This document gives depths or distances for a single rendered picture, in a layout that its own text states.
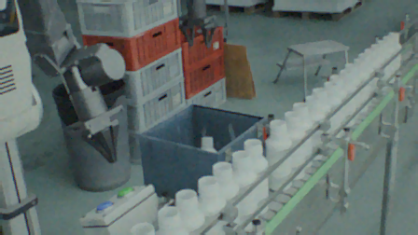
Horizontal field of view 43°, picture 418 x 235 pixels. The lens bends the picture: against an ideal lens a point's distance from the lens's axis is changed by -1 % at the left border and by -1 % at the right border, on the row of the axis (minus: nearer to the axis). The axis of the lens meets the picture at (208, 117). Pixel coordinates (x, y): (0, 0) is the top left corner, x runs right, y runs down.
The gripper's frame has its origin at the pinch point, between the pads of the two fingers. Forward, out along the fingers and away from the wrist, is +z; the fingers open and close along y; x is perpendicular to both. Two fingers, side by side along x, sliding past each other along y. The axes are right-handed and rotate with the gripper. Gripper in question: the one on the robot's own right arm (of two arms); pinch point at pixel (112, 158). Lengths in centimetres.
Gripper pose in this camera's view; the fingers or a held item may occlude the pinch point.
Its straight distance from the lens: 105.8
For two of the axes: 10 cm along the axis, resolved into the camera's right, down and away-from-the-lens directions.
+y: 5.5, -3.5, 7.6
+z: 3.4, 9.2, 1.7
